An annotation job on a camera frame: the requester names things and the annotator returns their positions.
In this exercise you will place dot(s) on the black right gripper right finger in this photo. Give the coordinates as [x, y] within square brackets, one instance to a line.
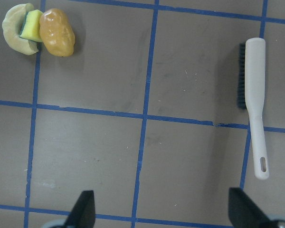
[244, 213]

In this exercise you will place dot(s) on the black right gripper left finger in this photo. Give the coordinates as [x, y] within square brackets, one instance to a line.
[83, 213]

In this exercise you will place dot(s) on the brown toy potato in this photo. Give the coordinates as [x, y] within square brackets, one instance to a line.
[56, 33]

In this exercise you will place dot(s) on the yellow green sponge piece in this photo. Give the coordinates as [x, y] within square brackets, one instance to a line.
[31, 26]

